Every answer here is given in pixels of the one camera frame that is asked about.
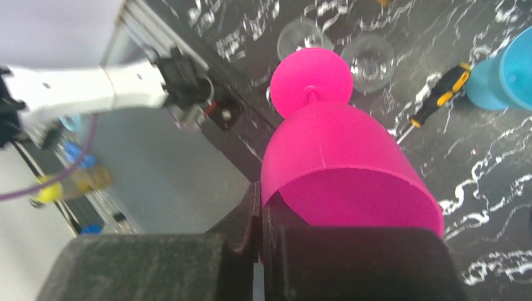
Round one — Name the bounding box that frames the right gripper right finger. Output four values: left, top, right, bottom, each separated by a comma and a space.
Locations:
261, 194, 468, 300

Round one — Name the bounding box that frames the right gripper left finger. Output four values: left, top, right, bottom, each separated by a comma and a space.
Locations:
37, 182, 260, 300

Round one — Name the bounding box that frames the magenta plastic wine glass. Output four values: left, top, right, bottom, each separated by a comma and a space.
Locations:
260, 48, 444, 236

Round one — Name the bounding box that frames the clear tumbler glass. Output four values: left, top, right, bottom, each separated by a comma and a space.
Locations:
341, 34, 396, 93
277, 18, 334, 61

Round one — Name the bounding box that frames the blue plastic wine glass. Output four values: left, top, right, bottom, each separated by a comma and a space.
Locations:
465, 28, 531, 111

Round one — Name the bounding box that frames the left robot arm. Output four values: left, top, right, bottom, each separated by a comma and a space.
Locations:
1, 45, 215, 147

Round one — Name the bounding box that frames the yellow black screwdriver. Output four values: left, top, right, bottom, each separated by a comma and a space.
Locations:
397, 63, 472, 145

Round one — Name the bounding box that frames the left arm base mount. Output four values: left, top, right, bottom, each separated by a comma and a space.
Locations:
166, 70, 284, 184

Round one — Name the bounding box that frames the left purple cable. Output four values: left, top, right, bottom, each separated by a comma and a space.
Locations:
0, 114, 100, 204

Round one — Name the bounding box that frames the aluminium frame rail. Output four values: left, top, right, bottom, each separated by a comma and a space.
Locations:
101, 1, 208, 70

